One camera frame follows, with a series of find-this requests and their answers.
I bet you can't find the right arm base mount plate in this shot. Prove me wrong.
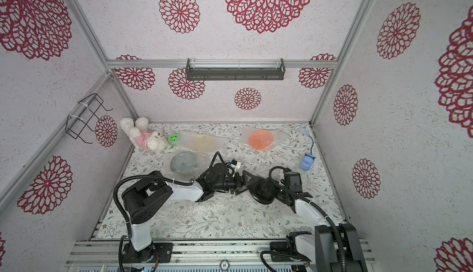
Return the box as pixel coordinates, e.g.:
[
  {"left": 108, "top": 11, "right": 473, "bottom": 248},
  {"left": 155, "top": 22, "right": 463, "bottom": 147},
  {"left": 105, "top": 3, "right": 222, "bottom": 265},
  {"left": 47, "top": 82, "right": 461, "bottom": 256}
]
[{"left": 270, "top": 241, "right": 321, "bottom": 263}]

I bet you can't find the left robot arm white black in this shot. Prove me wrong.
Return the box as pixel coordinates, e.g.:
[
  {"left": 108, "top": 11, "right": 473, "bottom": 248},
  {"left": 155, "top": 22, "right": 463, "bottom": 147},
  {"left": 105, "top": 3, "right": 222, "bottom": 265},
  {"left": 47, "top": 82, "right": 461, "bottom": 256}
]
[{"left": 113, "top": 151, "right": 262, "bottom": 264}]

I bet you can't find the aluminium front rail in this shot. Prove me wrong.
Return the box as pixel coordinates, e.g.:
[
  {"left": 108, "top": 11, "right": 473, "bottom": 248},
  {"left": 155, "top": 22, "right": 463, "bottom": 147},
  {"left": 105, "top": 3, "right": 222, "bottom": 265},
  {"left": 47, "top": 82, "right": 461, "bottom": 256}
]
[{"left": 64, "top": 238, "right": 376, "bottom": 267}]

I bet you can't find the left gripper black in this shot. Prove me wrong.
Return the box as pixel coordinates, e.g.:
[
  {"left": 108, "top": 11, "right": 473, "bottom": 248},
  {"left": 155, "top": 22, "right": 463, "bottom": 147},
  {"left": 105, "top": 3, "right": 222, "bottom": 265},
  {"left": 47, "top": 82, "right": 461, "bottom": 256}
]
[{"left": 215, "top": 170, "right": 260, "bottom": 197}]

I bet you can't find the blue toy with cord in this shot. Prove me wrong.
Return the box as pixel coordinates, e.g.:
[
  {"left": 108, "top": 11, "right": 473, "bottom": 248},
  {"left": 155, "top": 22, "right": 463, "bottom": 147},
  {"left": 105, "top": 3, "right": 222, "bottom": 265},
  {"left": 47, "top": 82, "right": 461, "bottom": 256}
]
[{"left": 300, "top": 126, "right": 315, "bottom": 171}]

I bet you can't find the orange plate in bubble wrap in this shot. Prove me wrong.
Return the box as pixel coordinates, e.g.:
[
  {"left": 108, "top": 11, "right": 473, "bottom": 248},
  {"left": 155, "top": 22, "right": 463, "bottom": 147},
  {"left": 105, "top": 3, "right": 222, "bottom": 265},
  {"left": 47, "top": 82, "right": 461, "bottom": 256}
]
[{"left": 240, "top": 126, "right": 288, "bottom": 151}]

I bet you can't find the dark grey plate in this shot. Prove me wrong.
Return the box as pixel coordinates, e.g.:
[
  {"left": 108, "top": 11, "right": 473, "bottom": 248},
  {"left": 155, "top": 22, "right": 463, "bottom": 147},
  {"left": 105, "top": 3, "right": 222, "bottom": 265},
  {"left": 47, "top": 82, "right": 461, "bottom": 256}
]
[{"left": 248, "top": 178, "right": 275, "bottom": 205}]

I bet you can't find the black wire wall basket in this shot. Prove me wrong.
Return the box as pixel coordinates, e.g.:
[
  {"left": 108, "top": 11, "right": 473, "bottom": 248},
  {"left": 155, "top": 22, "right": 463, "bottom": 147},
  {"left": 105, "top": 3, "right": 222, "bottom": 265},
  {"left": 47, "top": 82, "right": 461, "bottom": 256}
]
[{"left": 65, "top": 93, "right": 113, "bottom": 145}]

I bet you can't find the white plush bunny pink dress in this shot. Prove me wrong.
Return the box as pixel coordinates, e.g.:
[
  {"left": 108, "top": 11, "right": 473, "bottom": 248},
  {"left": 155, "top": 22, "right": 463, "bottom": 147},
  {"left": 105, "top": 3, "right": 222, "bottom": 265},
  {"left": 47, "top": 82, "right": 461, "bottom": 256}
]
[{"left": 119, "top": 117, "right": 168, "bottom": 151}]

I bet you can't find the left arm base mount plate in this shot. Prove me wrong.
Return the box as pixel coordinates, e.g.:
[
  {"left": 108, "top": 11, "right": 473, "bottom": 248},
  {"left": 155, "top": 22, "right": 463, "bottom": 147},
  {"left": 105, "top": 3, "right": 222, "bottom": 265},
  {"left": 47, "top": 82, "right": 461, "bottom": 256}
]
[{"left": 119, "top": 242, "right": 173, "bottom": 263}]

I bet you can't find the yellow plate in bubble wrap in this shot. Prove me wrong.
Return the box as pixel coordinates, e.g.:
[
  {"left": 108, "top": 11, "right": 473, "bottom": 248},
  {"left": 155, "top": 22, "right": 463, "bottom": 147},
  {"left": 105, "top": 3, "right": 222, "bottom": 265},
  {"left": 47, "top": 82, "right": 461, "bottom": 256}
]
[{"left": 175, "top": 130, "right": 230, "bottom": 154}]

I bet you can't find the clear bubble wrap sheet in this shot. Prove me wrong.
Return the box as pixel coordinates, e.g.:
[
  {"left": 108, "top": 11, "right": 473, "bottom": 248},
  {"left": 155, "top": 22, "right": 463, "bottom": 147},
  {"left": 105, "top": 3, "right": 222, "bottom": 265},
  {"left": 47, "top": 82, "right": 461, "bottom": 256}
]
[{"left": 150, "top": 193, "right": 311, "bottom": 240}]

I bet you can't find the green round toy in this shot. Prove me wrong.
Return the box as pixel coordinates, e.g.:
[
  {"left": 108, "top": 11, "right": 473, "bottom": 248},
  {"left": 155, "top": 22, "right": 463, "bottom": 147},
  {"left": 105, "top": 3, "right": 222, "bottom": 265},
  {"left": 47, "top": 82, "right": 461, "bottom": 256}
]
[{"left": 168, "top": 134, "right": 181, "bottom": 145}]

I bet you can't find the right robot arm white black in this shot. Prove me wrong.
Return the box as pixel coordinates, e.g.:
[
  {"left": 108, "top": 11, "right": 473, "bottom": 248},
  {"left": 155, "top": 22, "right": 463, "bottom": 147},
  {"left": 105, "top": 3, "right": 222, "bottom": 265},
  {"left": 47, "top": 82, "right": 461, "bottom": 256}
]
[{"left": 250, "top": 166, "right": 368, "bottom": 272}]

